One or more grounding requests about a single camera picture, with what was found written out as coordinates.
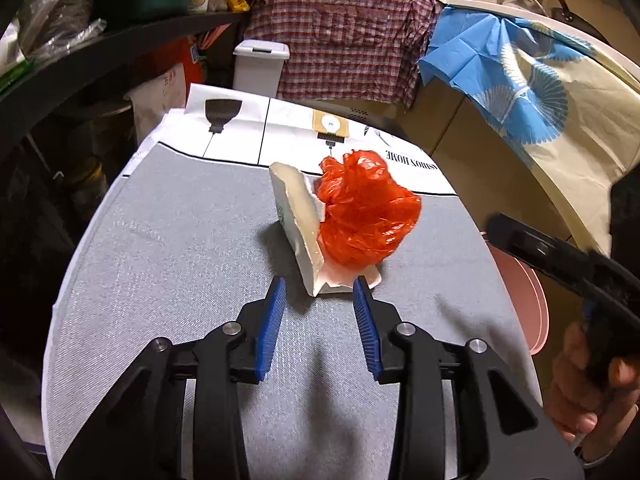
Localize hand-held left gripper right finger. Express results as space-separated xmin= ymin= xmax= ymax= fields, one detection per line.
xmin=352 ymin=276 xmax=584 ymax=480

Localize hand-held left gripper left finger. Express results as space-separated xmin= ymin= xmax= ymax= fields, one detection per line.
xmin=55 ymin=276 xmax=288 ymax=480

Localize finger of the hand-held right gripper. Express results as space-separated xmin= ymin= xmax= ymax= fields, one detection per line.
xmin=487 ymin=212 xmax=603 ymax=293

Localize white foam box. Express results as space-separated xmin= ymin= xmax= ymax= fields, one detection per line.
xmin=269 ymin=161 xmax=382 ymax=297

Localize red plastic bag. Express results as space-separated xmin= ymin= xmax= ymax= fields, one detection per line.
xmin=317 ymin=149 xmax=423 ymax=269

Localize person's right hand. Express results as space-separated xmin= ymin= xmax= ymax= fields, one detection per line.
xmin=547 ymin=322 xmax=640 ymax=450

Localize blue and cream printed cloth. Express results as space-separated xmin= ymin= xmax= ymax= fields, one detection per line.
xmin=417 ymin=5 xmax=640 ymax=257

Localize stacked tin cans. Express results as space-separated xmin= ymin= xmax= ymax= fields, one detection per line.
xmin=64 ymin=154 xmax=109 ymax=212

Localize orange and white bag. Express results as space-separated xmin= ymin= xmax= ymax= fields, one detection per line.
xmin=125 ymin=35 xmax=212 ymax=147

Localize white bin with lid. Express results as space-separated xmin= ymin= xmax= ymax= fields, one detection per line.
xmin=232 ymin=39 xmax=291 ymax=99

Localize red plaid shirt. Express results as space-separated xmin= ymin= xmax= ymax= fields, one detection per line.
xmin=247 ymin=0 xmax=444 ymax=110

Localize black shelf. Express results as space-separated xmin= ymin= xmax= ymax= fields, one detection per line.
xmin=0 ymin=0 xmax=262 ymax=480

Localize green and white food bag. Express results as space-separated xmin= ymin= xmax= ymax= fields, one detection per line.
xmin=0 ymin=52 xmax=32 ymax=93

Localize clear plastic bag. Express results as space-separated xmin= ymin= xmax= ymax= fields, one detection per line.
xmin=19 ymin=0 xmax=109 ymax=59

